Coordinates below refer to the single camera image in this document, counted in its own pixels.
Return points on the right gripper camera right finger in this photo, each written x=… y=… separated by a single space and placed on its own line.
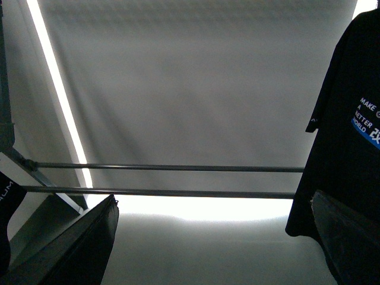
x=350 y=239

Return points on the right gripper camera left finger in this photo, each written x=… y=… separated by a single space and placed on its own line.
x=79 y=255

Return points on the lower metal rack rod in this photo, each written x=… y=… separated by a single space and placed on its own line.
x=159 y=192

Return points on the metal rack rod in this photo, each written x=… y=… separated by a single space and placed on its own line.
x=34 y=165
x=159 y=192

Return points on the black garment white lettering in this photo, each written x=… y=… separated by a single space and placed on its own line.
x=12 y=195

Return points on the black t-shirt blue print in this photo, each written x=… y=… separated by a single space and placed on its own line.
x=344 y=158

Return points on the upper metal rack rod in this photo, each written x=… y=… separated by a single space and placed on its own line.
x=34 y=165

